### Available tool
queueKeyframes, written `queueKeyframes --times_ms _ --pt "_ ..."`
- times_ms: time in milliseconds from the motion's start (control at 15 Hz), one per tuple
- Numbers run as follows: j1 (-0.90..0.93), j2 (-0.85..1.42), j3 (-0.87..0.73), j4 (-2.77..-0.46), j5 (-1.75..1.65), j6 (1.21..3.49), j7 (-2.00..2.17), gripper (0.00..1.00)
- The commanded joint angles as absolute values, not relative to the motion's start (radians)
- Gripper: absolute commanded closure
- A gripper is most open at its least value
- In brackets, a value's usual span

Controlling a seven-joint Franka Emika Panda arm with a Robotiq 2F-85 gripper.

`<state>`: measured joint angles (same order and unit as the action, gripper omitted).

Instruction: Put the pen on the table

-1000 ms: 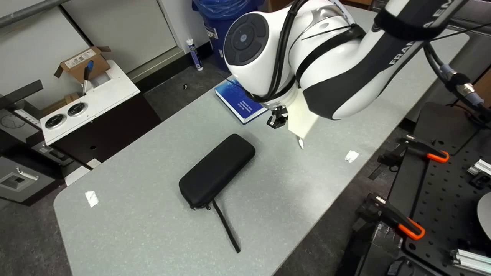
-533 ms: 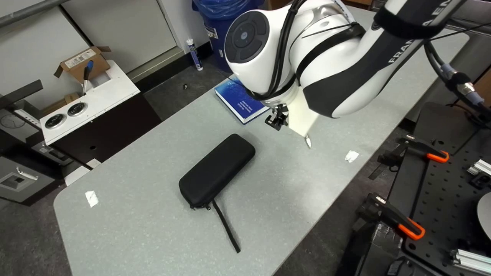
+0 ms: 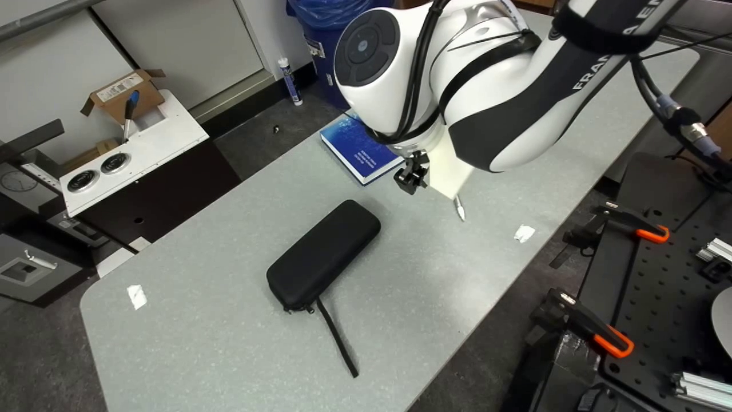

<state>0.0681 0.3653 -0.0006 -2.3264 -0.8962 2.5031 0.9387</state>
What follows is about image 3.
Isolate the blue book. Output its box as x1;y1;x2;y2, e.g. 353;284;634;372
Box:
319;110;404;187

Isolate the white tube with blue label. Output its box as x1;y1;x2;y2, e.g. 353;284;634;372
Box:
277;57;304;107

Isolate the blue trash bin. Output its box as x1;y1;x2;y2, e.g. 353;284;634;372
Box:
285;0;396;110

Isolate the black clamp with orange tip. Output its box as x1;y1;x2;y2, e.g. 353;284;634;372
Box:
525;287;635;361
549;201;671;270

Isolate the white toy stove top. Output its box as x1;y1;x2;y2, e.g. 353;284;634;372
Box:
58;88;210;218

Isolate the flat white paper scrap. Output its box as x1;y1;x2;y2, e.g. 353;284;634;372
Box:
126;284;149;311

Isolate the open cardboard box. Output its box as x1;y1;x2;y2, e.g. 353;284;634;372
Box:
79;68;167;125

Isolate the aluminium profile bar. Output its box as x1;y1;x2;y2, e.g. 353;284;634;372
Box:
695;237;732;265
671;371;732;411

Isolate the grey metal box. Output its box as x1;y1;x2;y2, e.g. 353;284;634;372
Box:
0;233;95;308

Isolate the grey metal pipe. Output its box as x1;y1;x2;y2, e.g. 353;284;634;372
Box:
0;0;106;42

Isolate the black zip case with strap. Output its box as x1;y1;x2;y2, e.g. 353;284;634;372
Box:
265;199;383;379

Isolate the black cable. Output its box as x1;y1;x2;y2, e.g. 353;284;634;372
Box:
629;56;732;187

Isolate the blue handled tool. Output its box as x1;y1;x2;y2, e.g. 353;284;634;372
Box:
122;90;140;144

